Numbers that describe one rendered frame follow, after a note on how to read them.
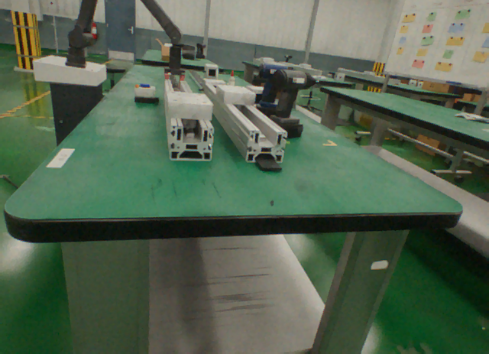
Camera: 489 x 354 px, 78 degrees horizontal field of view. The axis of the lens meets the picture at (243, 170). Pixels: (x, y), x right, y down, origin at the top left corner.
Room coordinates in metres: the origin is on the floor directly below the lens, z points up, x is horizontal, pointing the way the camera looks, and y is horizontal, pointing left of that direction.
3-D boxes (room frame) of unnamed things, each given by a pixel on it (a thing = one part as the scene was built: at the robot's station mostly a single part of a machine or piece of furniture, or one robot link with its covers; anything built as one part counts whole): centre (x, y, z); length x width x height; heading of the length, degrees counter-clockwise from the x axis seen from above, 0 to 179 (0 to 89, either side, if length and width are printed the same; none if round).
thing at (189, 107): (0.83, 0.18, 0.87); 0.16 x 0.11 x 0.07; 18
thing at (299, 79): (1.06, -0.14, 0.89); 0.20 x 0.08 x 0.22; 128
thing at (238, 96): (1.12, 0.07, 0.87); 0.16 x 0.11 x 0.07; 18
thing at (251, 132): (1.12, 0.07, 0.82); 0.80 x 0.10 x 0.09; 18
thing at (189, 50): (1.60, 0.37, 1.01); 0.12 x 0.09 x 0.12; 95
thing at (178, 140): (1.07, 0.25, 0.82); 0.80 x 0.10 x 0.09; 18
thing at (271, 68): (1.30, -0.10, 0.89); 0.20 x 0.08 x 0.22; 95
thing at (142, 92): (1.30, 0.45, 0.81); 0.10 x 0.08 x 0.06; 108
